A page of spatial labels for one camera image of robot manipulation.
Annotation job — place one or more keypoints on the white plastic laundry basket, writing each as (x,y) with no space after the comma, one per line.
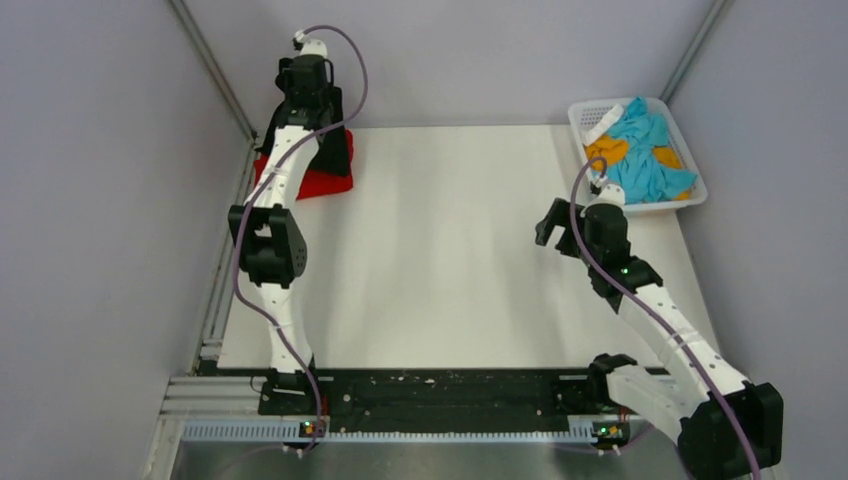
(584,115)

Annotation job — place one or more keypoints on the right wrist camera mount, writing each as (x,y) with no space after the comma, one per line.
(607,193)

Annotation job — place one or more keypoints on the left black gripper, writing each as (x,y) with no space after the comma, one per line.
(287,84)

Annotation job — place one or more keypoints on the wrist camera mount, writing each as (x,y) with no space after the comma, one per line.
(607,193)
(305,44)

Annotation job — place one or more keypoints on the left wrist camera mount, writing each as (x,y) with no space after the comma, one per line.
(305,44)

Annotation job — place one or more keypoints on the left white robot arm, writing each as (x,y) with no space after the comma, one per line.
(306,153)

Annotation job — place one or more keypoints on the orange t shirt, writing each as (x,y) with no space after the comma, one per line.
(647,175)

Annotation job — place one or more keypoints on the folded red t shirt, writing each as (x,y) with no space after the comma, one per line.
(318,183)

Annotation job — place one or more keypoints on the aluminium frame rail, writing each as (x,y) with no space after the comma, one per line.
(207,316)

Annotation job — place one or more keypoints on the black t shirt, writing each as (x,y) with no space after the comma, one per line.
(333,156)

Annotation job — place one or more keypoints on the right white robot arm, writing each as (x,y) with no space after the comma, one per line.
(723,425)

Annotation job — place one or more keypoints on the white cloth strip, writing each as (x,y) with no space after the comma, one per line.
(609,119)

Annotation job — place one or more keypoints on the light blue t shirt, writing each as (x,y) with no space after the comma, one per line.
(633,148)

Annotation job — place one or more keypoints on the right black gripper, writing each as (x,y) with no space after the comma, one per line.
(559,215)

